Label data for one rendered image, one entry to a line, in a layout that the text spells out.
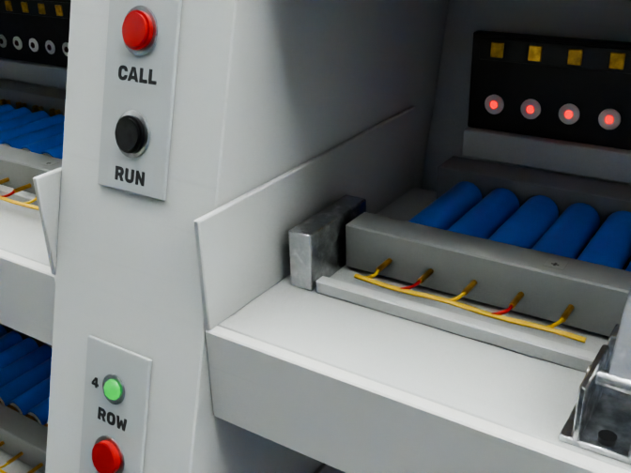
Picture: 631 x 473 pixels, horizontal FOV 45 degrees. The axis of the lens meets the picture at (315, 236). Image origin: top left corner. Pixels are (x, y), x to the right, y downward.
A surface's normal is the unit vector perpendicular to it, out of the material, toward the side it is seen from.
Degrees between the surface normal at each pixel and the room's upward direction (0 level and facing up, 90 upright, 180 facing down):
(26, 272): 106
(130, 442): 90
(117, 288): 90
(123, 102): 90
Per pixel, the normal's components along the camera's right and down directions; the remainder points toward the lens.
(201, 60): -0.54, 0.11
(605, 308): -0.55, 0.37
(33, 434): -0.03, -0.91
